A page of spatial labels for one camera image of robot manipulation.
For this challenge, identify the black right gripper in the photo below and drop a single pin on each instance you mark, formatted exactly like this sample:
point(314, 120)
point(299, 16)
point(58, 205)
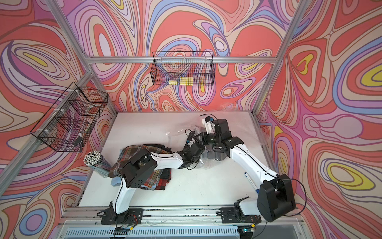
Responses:
point(203, 136)

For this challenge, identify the clear plastic vacuum bag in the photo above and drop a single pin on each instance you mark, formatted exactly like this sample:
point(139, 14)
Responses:
point(217, 137)

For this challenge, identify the brown multicolour plaid shirt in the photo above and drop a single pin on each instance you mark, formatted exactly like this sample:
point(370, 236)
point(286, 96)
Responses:
point(126, 153)

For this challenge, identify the dark striped shirt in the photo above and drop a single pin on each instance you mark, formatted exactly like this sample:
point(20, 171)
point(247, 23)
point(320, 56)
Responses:
point(217, 152)

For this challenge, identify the red black plaid shirt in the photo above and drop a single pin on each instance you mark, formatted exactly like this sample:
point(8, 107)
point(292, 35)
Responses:
point(164, 179)

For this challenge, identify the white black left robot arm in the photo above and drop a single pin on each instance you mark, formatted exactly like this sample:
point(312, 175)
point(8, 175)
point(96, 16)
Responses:
point(138, 168)

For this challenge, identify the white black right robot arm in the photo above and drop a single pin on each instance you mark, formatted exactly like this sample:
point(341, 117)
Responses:
point(275, 192)

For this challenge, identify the blue white marker pen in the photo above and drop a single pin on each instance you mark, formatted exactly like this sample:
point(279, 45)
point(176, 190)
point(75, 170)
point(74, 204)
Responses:
point(251, 182)

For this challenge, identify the yellow block in basket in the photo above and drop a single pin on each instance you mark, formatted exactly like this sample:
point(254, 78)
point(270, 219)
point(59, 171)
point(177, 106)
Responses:
point(182, 81)

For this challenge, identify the bundle of rods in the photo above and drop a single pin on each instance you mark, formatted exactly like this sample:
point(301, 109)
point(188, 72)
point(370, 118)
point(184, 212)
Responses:
point(96, 162)

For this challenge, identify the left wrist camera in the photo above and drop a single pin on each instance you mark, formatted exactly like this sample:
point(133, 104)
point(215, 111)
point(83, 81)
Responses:
point(190, 139)

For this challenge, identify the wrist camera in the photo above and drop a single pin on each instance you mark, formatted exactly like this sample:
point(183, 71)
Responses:
point(190, 139)
point(208, 124)

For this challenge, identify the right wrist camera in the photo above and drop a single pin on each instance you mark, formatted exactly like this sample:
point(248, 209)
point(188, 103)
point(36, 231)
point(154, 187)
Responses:
point(208, 124)

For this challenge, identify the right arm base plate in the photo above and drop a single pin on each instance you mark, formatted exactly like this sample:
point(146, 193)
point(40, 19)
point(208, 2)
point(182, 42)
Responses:
point(231, 215)

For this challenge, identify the black wire basket back wall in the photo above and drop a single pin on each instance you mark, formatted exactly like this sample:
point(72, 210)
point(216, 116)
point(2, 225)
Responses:
point(171, 65)

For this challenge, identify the black wire basket wall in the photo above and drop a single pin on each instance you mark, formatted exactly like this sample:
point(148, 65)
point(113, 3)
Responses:
point(69, 122)
point(171, 65)

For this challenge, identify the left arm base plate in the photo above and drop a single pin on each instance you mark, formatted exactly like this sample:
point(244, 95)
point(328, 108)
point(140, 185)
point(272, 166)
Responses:
point(130, 217)

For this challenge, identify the black wire basket left wall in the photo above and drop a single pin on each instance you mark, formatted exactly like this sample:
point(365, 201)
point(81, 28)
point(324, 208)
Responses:
point(69, 122)

